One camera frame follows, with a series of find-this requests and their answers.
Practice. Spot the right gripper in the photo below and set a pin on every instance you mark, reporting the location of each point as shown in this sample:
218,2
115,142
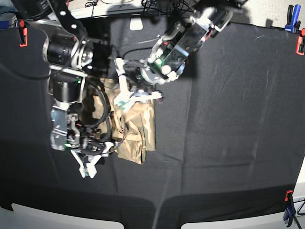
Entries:
69,133

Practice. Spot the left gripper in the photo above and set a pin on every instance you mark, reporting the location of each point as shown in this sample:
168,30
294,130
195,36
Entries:
143,75

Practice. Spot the camouflage t-shirt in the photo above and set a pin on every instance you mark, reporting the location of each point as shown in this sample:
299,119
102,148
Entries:
132,133

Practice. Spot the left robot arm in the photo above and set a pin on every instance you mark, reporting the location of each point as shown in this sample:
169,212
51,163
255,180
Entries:
168,56

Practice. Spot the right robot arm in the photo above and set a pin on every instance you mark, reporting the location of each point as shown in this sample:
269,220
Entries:
67,51

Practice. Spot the black table cloth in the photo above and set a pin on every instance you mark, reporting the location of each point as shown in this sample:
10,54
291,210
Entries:
230,141

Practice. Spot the red black clamp left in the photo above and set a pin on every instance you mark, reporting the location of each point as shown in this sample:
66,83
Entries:
23,32

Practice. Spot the red black clamp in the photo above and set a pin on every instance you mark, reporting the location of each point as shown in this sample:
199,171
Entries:
23,32
300,47

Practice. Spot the blue clamp top right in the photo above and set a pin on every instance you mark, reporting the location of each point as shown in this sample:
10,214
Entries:
293,24

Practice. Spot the red black clamp right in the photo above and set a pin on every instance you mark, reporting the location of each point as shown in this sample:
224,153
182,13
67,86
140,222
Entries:
300,47

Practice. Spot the blue orange clamp bottom right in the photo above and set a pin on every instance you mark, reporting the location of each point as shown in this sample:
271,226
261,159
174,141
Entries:
290,211

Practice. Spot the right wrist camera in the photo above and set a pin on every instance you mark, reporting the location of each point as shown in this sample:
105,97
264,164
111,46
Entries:
87,170

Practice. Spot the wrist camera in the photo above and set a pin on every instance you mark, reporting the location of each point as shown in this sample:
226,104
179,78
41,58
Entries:
124,102
87,170

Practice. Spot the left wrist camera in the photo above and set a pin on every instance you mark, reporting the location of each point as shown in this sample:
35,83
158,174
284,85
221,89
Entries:
124,102

